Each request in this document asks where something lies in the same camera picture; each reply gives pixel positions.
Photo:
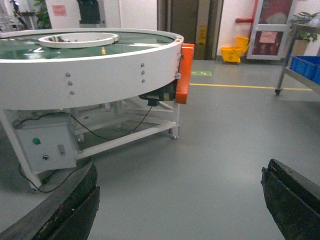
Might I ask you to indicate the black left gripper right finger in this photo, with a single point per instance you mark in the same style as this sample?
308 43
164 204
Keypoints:
292 200

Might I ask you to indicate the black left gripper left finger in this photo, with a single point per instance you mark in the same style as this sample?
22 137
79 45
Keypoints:
67 214

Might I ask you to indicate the white control box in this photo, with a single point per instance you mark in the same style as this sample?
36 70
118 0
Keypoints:
49 143

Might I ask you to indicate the steel cart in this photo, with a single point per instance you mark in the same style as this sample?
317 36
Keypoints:
285 68

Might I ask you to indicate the blue bin on cart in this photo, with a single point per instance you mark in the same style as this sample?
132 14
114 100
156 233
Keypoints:
307 66

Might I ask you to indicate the white round conveyor table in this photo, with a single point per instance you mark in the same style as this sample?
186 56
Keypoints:
95 77

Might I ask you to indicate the black motor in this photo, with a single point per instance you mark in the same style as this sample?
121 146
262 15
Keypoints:
165 93

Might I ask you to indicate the yellow mop bucket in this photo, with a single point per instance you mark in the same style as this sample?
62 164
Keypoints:
232 54

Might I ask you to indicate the orange guard panel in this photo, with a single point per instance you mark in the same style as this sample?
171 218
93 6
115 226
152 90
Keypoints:
185 69

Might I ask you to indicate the yellow wet floor sign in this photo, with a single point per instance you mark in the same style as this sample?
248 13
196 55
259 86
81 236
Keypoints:
202 34

